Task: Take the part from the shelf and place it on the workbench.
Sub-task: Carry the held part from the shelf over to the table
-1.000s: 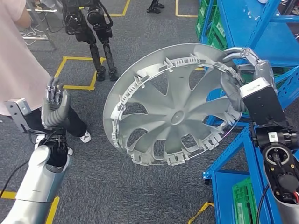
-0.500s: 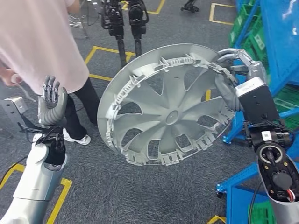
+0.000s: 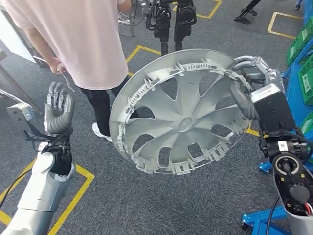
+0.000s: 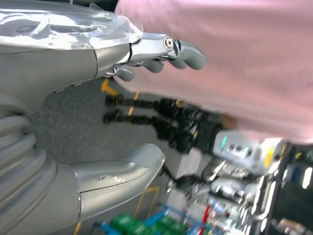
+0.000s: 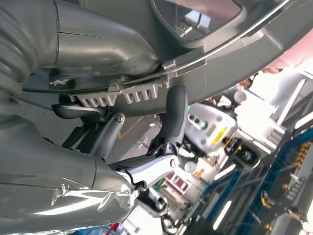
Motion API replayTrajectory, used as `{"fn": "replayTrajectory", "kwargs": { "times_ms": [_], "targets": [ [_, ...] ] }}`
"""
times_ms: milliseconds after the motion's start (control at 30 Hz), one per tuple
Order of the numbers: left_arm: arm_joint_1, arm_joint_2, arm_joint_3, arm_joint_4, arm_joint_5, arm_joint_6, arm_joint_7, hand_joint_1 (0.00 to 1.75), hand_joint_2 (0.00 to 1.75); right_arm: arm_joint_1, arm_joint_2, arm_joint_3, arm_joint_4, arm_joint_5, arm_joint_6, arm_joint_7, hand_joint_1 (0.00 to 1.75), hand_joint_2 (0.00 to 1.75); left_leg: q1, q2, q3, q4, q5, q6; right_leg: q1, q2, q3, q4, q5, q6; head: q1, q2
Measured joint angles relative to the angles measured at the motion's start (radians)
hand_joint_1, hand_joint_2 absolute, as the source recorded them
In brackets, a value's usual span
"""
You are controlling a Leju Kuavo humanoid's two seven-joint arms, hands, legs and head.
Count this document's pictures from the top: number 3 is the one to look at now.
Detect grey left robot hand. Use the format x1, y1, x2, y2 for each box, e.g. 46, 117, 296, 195
43, 81, 75, 136

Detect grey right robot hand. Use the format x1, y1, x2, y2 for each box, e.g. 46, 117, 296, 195
229, 55, 285, 120

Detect grey plastic wheel cover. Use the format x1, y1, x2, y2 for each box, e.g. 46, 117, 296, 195
109, 48, 253, 176

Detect blue metal shelf rack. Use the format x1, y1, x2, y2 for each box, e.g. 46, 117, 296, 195
241, 0, 313, 235

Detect yellow floor tape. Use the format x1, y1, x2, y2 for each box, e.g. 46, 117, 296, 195
0, 159, 95, 235
172, 0, 222, 20
267, 12, 304, 40
126, 45, 162, 78

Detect green folded plastic crate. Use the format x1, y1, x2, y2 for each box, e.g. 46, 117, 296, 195
297, 61, 313, 106
300, 112, 313, 135
287, 16, 313, 66

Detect person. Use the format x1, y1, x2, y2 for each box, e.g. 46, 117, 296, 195
0, 0, 133, 143

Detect black humanoid robot legs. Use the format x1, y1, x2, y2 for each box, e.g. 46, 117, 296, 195
142, 0, 198, 56

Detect thin grey wire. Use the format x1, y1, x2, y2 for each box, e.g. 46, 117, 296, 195
60, 71, 75, 93

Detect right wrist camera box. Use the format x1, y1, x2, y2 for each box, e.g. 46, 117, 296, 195
250, 83, 296, 134

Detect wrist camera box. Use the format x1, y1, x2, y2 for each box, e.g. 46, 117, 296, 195
6, 103, 47, 143
250, 83, 296, 134

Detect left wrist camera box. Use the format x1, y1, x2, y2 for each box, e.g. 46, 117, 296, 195
6, 103, 47, 143

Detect black cable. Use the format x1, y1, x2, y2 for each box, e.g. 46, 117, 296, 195
0, 167, 34, 208
265, 196, 281, 235

